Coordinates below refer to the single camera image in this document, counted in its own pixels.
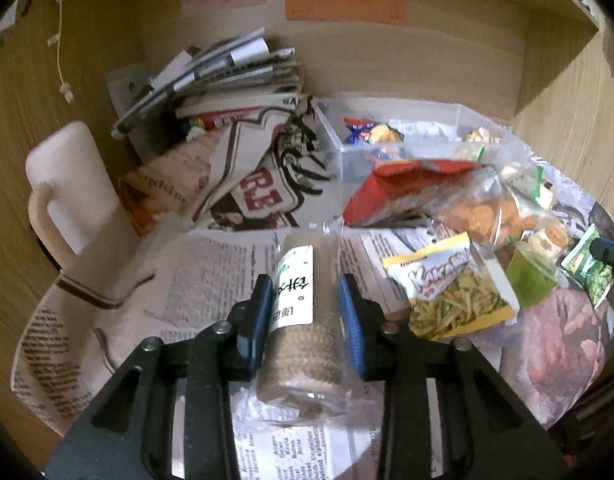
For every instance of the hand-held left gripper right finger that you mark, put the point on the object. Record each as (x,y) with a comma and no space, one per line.
(349,320)

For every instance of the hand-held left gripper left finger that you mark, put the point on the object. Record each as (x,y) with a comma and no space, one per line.
(259,320)

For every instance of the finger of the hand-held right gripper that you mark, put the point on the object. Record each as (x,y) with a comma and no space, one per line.
(609,250)

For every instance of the green pea snack packet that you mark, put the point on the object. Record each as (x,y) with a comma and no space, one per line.
(592,270)

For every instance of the round cracker roll packet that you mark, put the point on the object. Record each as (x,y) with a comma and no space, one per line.
(317,310)

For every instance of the clear plastic container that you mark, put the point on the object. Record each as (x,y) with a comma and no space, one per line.
(357,165)

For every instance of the clear bag of orange snacks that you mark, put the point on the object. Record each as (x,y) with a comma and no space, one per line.
(487,215)

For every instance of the newspaper sheets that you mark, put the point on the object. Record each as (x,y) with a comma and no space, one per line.
(207,270)

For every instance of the small green jelly packet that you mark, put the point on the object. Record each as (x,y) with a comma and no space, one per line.
(529,275)

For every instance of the clear bag of wrapped candies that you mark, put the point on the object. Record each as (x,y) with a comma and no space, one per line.
(542,200)

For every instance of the yellow packet of green sticks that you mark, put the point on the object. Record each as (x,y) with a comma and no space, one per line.
(447,290)

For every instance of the large red snack bag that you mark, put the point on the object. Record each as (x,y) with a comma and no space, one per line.
(402,180)

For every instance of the white printed cloth bag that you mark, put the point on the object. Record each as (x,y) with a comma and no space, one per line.
(257,160)

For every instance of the white brown-striped cloth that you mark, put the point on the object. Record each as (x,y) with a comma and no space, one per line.
(102,285)

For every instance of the brown printed paper bag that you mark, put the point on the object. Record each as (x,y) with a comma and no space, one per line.
(162,185)

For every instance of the blue red snack packet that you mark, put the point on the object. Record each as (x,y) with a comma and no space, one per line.
(367,131)

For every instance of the stack of magazines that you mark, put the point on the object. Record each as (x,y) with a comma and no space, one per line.
(227,75)

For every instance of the grey metal bookend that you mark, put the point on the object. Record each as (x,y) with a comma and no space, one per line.
(124,85)

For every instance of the orange paper note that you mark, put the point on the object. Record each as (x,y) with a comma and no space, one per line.
(344,5)

